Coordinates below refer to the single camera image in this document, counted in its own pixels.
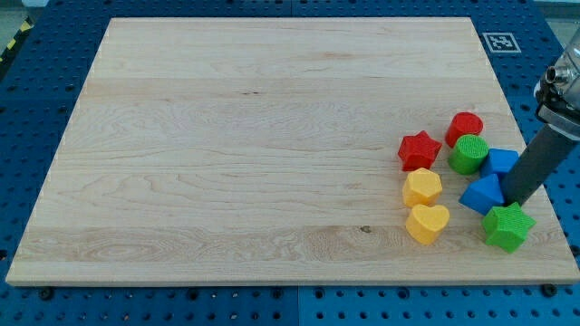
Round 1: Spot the red cylinder block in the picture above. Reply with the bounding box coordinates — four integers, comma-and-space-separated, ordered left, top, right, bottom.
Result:
445, 111, 484, 148

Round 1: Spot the red star block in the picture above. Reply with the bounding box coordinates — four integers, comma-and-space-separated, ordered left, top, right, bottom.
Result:
398, 130, 442, 171

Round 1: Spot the black board stop bolt right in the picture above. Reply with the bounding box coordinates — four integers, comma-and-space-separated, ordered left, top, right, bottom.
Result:
540, 283, 558, 298

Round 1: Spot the yellow heart block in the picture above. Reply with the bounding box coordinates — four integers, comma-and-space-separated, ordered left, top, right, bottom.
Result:
405, 204, 450, 245

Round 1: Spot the blue triangle block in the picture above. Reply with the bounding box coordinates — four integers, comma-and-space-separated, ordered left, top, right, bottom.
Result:
459, 174, 505, 216

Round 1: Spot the large wooden board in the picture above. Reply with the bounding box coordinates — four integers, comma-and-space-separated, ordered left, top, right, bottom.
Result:
6, 17, 579, 287

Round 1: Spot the yellow hexagon block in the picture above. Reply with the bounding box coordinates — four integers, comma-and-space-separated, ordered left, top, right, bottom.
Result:
402, 168, 443, 207

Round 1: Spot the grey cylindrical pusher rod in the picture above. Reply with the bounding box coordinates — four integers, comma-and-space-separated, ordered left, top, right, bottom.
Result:
500, 124, 578, 206

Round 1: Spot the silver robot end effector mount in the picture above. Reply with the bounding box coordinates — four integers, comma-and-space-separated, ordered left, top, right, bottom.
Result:
534, 30, 579, 140

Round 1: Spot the green cylinder block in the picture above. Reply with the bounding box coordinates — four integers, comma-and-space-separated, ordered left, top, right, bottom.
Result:
448, 134, 489, 175

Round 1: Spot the blue cube block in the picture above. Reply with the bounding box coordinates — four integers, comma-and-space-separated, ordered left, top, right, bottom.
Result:
479, 149, 519, 179

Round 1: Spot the white fiducial marker tag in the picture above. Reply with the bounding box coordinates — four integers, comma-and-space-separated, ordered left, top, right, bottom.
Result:
482, 32, 521, 53

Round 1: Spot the black board stop bolt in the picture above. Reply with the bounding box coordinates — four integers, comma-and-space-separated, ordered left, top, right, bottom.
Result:
540, 283, 558, 298
38, 287, 54, 302

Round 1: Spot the black board stop bolt left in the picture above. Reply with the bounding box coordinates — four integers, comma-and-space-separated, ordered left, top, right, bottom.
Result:
38, 287, 54, 302

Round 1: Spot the green star block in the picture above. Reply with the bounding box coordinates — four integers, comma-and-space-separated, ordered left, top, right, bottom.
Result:
481, 202, 537, 254

